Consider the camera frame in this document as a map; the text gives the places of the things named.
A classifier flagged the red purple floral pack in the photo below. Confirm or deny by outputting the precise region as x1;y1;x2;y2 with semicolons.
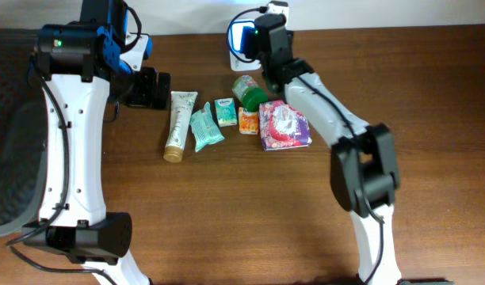
258;101;312;151

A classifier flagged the green tissue pack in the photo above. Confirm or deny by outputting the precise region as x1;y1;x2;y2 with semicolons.
215;98;238;127

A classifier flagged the teal wet wipes pack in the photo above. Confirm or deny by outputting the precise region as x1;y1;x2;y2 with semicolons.
190;102;224;152

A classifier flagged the grey plastic mesh basket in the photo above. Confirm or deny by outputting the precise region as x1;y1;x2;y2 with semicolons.
0;29;48;237

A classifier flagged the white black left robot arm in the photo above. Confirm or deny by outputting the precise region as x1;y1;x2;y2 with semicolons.
20;0;170;284

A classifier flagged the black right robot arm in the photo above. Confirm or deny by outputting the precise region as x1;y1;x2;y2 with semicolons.
241;13;402;284

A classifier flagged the white tube gold cap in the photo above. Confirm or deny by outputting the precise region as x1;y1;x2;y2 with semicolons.
163;91;198;163

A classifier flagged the white barcode scanner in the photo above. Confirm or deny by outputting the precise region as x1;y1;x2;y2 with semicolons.
227;19;261;72

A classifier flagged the green lid jar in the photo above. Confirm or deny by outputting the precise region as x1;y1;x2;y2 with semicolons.
232;75;269;112

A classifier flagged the orange tissue pack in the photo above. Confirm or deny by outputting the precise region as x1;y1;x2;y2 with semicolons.
238;107;259;135

